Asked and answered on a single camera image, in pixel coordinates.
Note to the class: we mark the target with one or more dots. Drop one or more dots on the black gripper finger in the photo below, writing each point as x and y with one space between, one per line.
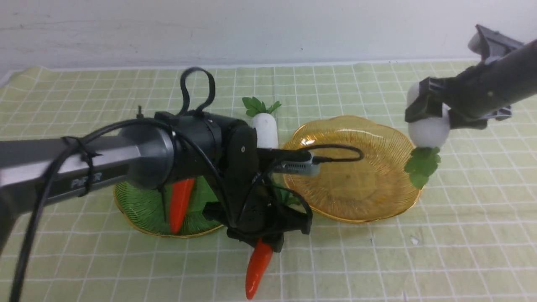
466 118
429 100
215 212
274 241

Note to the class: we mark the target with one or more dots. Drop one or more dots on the black gripper body far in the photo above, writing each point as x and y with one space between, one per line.
474 88

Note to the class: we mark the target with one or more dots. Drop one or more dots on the black gripper body near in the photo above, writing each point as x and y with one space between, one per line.
243 186

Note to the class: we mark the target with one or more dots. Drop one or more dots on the orange toy carrot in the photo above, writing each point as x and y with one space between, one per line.
179 203
258 263

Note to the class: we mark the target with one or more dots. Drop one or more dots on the white toy radish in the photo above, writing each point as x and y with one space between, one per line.
263 121
428 135

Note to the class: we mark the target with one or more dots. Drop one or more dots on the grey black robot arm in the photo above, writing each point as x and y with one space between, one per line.
149 154

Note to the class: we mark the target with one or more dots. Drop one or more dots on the dark robot arm far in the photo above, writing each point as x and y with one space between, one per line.
506 74

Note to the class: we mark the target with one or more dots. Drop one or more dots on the green ribbed plastic plate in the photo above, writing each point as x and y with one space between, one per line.
147 210

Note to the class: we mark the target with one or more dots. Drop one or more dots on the amber ribbed plastic plate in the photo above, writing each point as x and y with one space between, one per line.
372 189

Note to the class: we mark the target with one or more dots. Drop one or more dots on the green checkered tablecloth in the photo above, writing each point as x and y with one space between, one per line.
471 237

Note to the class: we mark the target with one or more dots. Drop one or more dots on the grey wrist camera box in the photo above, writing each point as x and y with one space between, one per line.
300 163

